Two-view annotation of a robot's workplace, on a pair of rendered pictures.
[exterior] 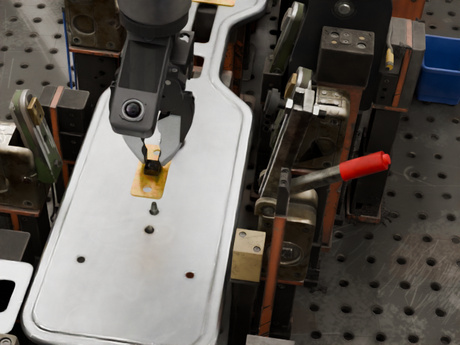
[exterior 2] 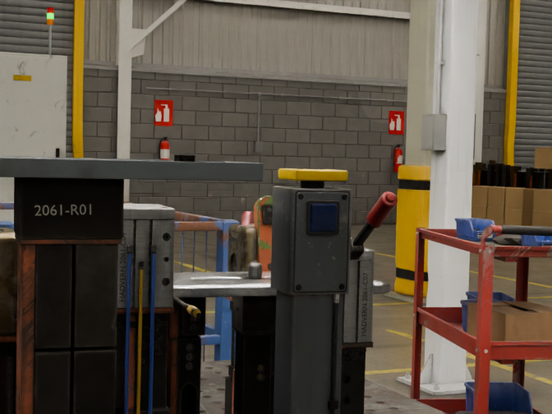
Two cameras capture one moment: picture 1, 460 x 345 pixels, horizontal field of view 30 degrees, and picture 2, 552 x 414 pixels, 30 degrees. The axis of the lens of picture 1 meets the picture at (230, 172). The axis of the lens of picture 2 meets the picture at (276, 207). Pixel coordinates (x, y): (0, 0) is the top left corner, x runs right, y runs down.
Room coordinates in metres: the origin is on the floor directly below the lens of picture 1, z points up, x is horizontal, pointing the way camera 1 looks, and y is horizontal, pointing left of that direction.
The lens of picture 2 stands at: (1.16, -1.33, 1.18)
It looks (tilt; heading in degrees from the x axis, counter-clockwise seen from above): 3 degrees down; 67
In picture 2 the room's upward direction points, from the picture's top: 1 degrees clockwise
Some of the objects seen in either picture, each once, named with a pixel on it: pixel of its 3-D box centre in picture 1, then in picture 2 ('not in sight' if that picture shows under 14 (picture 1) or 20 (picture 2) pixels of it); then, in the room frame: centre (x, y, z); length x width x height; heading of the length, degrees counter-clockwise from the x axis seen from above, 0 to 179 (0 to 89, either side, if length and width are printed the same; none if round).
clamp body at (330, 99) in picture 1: (307, 192); not in sight; (0.86, -0.12, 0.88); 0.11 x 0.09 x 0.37; 85
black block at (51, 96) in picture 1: (70, 169); not in sight; (0.90, 0.25, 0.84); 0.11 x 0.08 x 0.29; 85
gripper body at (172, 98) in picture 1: (155, 49); not in sight; (0.73, 0.09, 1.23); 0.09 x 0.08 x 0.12; 175
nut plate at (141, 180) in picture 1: (152, 168); not in sight; (0.70, 0.09, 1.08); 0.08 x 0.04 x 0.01; 175
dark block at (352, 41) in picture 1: (326, 150); not in sight; (0.92, -0.14, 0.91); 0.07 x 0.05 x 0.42; 85
